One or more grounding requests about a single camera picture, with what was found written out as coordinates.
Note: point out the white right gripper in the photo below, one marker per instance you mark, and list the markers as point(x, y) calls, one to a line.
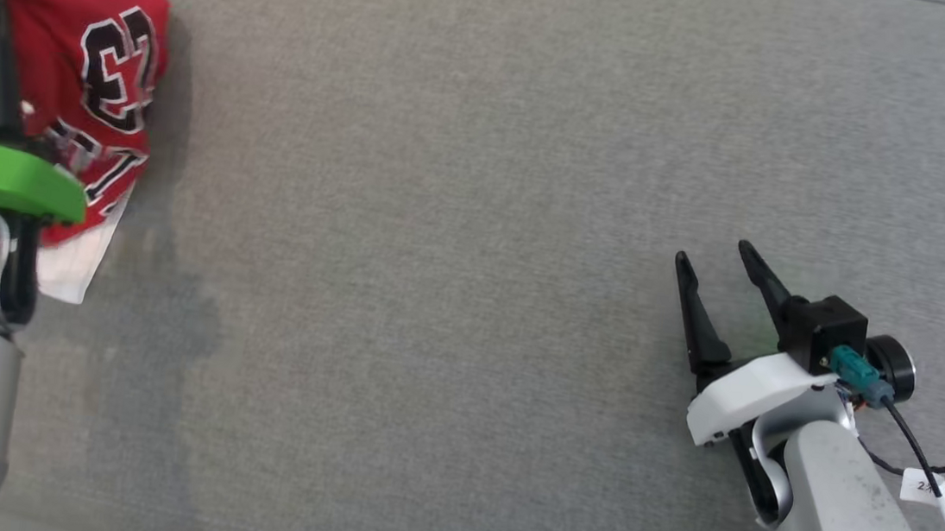
point(751, 388)

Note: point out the red jersey with number print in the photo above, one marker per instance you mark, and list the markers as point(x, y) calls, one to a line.
point(72, 10)

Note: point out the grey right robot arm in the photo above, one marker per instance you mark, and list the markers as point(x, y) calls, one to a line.
point(846, 527)

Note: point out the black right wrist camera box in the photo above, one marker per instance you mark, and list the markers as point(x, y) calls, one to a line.
point(822, 325)

